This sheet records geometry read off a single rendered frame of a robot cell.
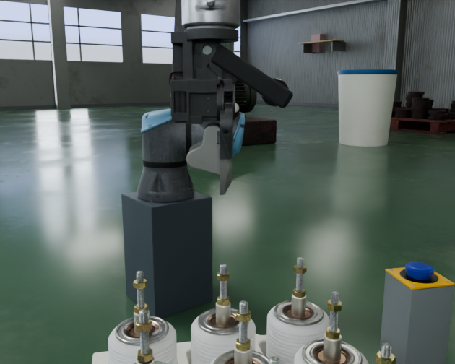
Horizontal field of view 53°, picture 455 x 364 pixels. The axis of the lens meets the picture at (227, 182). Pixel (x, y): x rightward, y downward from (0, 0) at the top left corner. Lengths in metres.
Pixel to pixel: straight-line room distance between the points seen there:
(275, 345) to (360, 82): 3.96
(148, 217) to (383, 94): 3.68
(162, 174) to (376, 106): 3.58
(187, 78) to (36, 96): 11.13
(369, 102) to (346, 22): 7.48
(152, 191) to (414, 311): 0.71
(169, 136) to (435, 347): 0.75
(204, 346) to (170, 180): 0.59
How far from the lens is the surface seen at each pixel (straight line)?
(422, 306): 0.74
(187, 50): 0.61
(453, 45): 10.39
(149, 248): 1.19
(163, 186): 1.18
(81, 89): 12.02
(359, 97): 4.57
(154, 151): 1.18
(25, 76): 11.66
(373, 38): 11.42
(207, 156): 0.60
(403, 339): 0.76
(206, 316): 0.72
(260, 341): 0.81
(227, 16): 0.60
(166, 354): 0.68
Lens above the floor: 0.60
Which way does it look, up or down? 12 degrees down
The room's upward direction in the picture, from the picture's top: straight up
